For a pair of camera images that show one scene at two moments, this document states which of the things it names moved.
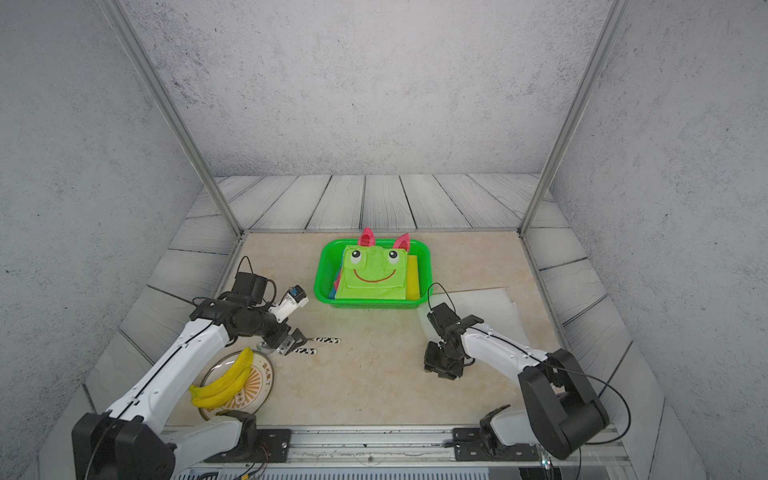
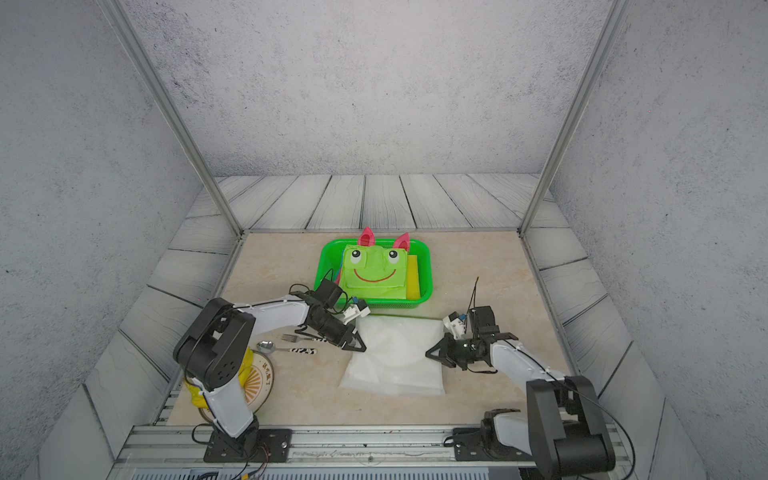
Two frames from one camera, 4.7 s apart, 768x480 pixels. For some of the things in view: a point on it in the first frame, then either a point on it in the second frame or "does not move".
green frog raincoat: [373, 273] does not move
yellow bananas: [227, 386] does not move
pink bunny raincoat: [367, 238] does not move
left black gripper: [278, 340] -> [347, 338]
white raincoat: [493, 306] -> [395, 358]
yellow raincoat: [412, 279] does not move
